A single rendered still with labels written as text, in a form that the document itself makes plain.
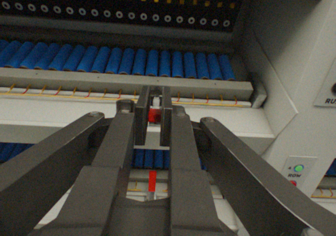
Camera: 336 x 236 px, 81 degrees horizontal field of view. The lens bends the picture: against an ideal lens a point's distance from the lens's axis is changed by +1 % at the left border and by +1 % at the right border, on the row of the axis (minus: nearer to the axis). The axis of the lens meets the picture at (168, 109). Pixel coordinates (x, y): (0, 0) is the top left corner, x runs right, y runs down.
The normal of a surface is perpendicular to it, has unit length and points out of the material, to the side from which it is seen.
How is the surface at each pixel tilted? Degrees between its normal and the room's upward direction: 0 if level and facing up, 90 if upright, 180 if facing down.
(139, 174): 21
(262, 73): 90
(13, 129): 111
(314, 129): 90
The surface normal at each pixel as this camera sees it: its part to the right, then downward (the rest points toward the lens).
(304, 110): 0.02, 0.47
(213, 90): 0.00, 0.76
